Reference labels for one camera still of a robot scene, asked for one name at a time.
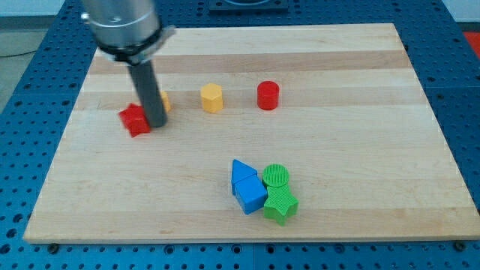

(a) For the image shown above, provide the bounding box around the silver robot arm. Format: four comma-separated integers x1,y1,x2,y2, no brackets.
81,0,176,128

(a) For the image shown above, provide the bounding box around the blue cube block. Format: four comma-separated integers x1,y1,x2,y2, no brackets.
233,175,268,215

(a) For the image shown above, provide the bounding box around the red star block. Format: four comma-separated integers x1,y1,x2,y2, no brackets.
118,103,151,137

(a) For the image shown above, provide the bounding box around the yellow block behind rod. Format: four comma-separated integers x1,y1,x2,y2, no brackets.
160,91,172,113

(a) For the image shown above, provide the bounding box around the yellow hexagon block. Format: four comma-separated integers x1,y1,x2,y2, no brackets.
200,83,224,113

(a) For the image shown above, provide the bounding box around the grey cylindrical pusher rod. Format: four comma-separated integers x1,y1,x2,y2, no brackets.
127,61,167,128

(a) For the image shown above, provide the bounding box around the green star block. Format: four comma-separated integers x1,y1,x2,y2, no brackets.
263,184,299,226

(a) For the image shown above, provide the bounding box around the blue triangle block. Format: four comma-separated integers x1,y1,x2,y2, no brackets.
230,159,257,195

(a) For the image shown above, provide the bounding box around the green cylinder block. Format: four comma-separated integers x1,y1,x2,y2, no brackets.
262,163,290,188

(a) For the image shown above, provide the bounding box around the red cylinder block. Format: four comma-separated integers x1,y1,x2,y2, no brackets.
257,81,280,110

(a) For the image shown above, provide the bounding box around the wooden board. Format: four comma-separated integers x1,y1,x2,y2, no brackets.
24,23,479,244

